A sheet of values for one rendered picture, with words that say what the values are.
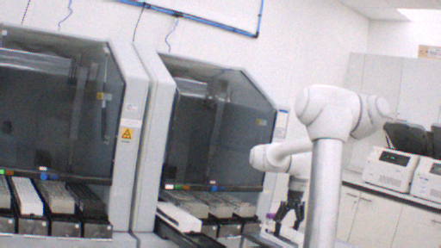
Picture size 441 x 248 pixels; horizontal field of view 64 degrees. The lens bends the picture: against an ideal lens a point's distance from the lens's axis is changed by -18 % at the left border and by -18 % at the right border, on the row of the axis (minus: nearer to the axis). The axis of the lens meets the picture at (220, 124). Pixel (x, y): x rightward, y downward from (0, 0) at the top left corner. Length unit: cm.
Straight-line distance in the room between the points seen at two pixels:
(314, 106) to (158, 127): 84
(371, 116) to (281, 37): 255
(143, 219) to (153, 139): 38
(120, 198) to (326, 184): 97
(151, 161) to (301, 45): 243
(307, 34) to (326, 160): 290
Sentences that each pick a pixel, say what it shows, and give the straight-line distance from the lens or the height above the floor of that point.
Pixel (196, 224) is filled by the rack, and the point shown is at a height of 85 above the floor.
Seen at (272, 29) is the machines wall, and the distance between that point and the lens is 371.
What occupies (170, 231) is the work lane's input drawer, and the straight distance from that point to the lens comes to 187.
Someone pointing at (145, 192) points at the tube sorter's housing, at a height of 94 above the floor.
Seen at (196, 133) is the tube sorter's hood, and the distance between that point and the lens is 194.
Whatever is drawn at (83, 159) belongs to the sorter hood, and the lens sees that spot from 173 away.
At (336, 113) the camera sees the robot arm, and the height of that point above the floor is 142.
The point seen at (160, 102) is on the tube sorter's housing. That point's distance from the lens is 184.
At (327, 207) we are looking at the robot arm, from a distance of 120.
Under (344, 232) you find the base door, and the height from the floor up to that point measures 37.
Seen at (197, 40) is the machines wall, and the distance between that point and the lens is 324.
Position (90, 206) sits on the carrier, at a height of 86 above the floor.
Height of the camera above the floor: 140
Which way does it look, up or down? 3 degrees down
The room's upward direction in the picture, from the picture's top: 10 degrees clockwise
